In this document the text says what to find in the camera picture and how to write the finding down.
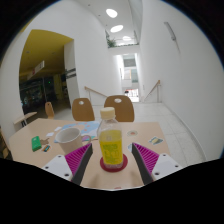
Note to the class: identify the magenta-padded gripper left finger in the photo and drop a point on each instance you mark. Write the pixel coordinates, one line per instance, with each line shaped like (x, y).
(78, 156)

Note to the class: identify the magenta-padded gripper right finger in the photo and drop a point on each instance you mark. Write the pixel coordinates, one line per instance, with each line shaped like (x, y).
(148, 156)

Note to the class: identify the clear bottle with yellow label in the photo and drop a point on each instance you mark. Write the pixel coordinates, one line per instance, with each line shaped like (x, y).
(110, 146)

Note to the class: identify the rectangular picture card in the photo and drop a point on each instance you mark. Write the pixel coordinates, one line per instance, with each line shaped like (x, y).
(155, 140)

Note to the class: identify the beige ceramic cup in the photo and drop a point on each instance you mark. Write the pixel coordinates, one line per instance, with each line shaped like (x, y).
(68, 140)

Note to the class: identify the flat round red coaster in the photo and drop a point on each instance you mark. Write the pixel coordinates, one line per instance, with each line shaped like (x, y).
(124, 162)

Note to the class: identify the round picture card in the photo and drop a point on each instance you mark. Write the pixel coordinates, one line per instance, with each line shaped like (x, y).
(132, 133)

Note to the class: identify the colourful small picture card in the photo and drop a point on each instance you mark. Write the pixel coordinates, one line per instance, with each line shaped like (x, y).
(46, 148)

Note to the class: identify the small white paper card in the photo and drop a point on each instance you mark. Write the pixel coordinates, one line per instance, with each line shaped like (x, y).
(58, 128)
(50, 134)

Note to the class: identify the small brown picture card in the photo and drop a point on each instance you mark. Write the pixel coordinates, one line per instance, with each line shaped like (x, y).
(44, 141)

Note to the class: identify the small green box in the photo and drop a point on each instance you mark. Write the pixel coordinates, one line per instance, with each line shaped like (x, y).
(36, 143)

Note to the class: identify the wooden chair with oval hole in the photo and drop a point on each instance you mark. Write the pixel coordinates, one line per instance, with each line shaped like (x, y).
(83, 110)
(119, 110)

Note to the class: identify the light wooden side table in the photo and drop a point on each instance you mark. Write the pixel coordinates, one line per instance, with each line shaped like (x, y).
(25, 117)

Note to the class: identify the wooden stair handrail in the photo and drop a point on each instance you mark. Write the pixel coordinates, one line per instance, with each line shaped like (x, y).
(95, 91)
(153, 87)

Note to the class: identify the dark shop shelf unit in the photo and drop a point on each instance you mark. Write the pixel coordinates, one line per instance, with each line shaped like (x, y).
(36, 91)

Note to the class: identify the white hanging sign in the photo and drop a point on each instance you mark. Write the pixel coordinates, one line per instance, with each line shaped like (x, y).
(36, 69)

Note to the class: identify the green balcony plant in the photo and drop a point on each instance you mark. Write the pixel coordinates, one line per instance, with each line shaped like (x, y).
(111, 43)

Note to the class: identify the round ceiling lights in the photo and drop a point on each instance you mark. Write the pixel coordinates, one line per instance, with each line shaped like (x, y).
(116, 28)

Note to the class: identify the dark striped wall sign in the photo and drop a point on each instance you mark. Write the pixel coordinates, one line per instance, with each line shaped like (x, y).
(71, 73)

